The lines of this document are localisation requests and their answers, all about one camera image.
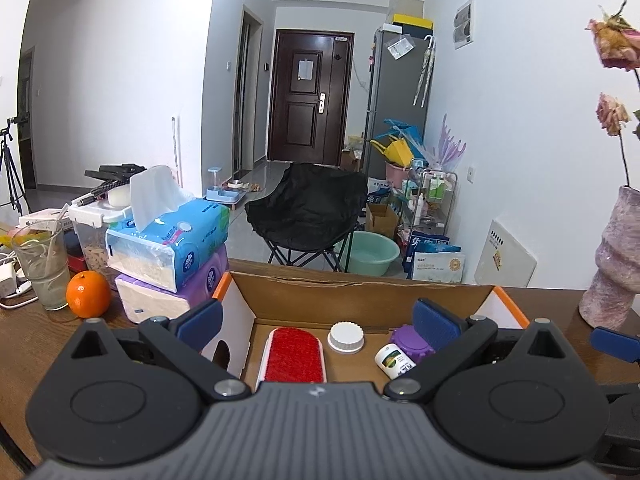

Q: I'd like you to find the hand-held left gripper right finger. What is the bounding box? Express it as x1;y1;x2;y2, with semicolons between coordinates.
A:
384;299;568;403

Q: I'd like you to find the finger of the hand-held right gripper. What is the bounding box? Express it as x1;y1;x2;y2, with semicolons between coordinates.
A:
589;326;640;364

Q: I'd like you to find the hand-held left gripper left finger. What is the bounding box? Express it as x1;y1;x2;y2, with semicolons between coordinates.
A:
67;297;253;403

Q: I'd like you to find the purple ridged lid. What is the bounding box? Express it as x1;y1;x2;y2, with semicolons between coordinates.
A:
389;325;437;362

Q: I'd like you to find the small white bottle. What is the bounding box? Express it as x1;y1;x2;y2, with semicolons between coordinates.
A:
374;343;417;380

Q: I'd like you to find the ridged white cap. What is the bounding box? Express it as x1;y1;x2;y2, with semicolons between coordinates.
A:
327;320;366;356

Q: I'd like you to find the red and white lint brush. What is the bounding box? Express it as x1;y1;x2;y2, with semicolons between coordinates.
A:
255;326;328;392

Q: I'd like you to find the shallow cardboard box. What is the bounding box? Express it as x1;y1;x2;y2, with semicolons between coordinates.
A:
210;270;531;397

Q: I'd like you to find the purple white tissue pack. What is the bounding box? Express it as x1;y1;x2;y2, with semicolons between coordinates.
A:
115;244;230;325

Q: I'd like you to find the white and blue sack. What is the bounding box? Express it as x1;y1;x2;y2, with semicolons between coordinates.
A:
404;232;467;282

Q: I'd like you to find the blue tissue pack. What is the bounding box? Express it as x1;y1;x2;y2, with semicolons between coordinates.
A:
105;164;231;294

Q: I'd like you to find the pink textured vase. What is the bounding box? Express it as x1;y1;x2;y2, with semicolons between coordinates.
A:
578;185;640;332

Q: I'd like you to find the green plastic basin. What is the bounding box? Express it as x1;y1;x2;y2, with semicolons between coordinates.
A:
334;231;401;277

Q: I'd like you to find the white flat board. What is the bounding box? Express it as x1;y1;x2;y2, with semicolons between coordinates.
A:
474;218;538;288

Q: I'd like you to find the orange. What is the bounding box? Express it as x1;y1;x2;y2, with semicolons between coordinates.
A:
66;270;113;319

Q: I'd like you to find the small brown cardboard carton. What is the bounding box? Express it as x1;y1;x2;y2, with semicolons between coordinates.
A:
365;203;400;239

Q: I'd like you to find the blue pet feeder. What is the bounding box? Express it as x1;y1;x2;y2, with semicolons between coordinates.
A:
206;166;247;206

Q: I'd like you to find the metal storage rack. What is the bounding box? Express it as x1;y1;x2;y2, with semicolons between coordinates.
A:
397;169;458;241

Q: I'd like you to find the clear food container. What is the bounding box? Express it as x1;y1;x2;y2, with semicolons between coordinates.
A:
67;199;135;278

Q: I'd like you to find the small red box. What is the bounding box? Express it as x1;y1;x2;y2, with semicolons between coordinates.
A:
64;245;90;273

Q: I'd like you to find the pink bucket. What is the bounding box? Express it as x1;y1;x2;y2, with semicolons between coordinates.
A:
385;161;413;186

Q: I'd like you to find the black folding chair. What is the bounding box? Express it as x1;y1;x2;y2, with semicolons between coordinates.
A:
245;162;370;273

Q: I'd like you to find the clear glass cup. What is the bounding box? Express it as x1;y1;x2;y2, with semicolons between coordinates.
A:
11;220;72;311

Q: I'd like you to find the black gooseneck device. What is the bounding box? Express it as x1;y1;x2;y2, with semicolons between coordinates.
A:
84;162;148;207

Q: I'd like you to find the white stirring stick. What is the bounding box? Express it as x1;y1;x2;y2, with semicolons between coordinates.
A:
45;203;71;246

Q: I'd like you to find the yellow dustpan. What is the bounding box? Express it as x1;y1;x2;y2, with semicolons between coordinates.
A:
370;136;415;167

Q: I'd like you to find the purple feathery decoration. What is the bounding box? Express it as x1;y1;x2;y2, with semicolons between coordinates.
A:
436;113;468;171

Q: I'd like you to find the pink flat box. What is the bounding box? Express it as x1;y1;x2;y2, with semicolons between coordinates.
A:
19;207;76;229

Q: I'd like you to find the blue plastic item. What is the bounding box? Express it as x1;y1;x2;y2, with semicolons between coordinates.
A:
382;118;431;153

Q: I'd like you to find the dark brown entrance door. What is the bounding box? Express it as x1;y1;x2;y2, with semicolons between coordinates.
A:
267;29;355;167

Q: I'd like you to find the dark interior doorway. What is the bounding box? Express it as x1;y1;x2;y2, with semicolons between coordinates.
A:
232;5;264;173

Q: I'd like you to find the grey refrigerator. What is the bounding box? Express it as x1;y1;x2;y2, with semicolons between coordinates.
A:
362;27;437;181

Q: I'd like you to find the black tripod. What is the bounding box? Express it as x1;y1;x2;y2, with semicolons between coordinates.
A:
0;116;33;213

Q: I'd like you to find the clear folded umbrella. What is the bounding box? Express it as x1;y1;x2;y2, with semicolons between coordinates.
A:
412;35;437;108

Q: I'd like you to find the clear plastic bag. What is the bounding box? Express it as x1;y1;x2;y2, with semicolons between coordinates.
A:
387;36;416;58

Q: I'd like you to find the bunch of dried pink roses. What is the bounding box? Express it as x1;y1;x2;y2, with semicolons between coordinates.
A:
585;0;640;188

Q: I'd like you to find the white electrical panel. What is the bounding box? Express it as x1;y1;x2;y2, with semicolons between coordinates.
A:
452;0;475;51

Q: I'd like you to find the yellow and black box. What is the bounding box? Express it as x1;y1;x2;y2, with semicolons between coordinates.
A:
392;12;433;31

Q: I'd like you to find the white charger with cable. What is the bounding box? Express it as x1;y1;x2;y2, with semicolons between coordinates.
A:
0;252;38;308

